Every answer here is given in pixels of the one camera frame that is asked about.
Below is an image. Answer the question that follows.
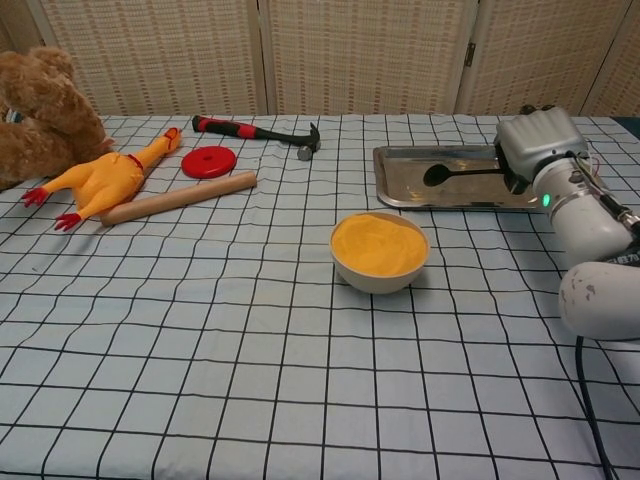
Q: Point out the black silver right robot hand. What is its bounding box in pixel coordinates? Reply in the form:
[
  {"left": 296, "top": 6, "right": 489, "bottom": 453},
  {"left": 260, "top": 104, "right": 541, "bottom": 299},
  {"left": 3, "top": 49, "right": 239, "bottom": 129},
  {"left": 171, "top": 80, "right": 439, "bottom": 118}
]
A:
[{"left": 493, "top": 103, "right": 590, "bottom": 195}]

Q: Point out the black spoon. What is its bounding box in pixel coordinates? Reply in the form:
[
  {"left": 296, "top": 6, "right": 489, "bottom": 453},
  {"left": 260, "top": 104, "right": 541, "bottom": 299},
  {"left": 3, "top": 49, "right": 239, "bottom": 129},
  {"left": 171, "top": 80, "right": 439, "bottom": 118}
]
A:
[{"left": 423, "top": 162, "right": 504, "bottom": 188}]

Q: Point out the stainless steel tray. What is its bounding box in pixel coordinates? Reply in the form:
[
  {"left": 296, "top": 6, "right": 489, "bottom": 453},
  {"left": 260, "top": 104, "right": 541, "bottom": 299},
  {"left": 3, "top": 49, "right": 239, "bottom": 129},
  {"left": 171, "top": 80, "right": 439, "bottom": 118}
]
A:
[{"left": 372, "top": 144, "right": 544, "bottom": 212}]

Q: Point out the orange powder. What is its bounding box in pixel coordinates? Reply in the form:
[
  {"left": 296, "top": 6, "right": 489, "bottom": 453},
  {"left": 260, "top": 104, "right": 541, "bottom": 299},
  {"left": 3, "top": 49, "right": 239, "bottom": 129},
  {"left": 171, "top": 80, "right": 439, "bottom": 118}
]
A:
[{"left": 332, "top": 212, "right": 429, "bottom": 277}]

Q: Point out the white bowl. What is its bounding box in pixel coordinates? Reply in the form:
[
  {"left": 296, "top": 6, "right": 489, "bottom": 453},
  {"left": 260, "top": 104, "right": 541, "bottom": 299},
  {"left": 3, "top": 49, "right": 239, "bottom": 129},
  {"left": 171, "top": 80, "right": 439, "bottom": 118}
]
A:
[{"left": 329, "top": 211, "right": 431, "bottom": 295}]

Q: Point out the blue padded table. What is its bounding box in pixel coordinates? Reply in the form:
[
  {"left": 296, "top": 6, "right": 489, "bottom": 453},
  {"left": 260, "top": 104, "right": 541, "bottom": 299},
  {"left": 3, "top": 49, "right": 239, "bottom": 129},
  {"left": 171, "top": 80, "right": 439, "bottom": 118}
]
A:
[{"left": 610, "top": 114, "right": 640, "bottom": 140}]

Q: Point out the beige folding screen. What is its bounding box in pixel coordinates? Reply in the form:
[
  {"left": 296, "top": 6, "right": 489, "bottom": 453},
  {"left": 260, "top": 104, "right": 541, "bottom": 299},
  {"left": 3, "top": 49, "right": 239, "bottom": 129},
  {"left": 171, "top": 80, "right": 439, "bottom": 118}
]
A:
[{"left": 0, "top": 0, "right": 640, "bottom": 119}]

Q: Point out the red black claw hammer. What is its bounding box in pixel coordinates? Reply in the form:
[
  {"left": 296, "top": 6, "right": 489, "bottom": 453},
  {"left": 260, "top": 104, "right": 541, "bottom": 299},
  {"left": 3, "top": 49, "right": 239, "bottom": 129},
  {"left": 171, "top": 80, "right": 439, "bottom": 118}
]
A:
[{"left": 191, "top": 114, "right": 322, "bottom": 162}]

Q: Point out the red round disc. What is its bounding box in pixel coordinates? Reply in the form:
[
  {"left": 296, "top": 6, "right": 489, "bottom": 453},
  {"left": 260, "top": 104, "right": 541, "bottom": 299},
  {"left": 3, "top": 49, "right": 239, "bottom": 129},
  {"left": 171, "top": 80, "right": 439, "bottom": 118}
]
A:
[{"left": 180, "top": 145, "right": 238, "bottom": 180}]

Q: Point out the wooden rolling stick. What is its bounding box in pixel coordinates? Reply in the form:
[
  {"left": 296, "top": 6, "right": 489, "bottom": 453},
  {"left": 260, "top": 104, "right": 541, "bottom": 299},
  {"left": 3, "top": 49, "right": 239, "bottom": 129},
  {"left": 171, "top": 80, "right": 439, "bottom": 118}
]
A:
[{"left": 99, "top": 170, "right": 258, "bottom": 227}]

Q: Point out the light blue checkered tablecloth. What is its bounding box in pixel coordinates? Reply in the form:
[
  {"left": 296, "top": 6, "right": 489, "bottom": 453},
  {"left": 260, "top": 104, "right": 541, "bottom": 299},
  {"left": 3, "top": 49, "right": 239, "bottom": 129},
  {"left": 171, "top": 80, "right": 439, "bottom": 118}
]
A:
[{"left": 0, "top": 113, "right": 640, "bottom": 480}]

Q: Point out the yellow rubber chicken toy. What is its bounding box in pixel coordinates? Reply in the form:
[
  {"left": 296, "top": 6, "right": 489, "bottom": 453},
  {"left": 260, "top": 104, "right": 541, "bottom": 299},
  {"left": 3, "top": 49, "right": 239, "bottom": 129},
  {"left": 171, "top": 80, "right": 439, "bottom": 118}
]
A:
[{"left": 21, "top": 127, "right": 182, "bottom": 231}]

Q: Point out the brown teddy bear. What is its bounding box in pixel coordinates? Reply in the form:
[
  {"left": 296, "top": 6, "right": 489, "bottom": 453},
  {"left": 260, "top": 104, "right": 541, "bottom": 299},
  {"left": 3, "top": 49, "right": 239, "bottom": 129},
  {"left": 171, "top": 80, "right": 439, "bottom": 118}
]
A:
[{"left": 0, "top": 46, "right": 115, "bottom": 192}]

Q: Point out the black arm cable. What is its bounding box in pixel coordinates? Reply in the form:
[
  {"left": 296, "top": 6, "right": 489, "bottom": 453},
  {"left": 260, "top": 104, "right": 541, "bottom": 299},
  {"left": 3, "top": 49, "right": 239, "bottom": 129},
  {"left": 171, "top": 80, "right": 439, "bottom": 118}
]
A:
[{"left": 574, "top": 334, "right": 620, "bottom": 480}]

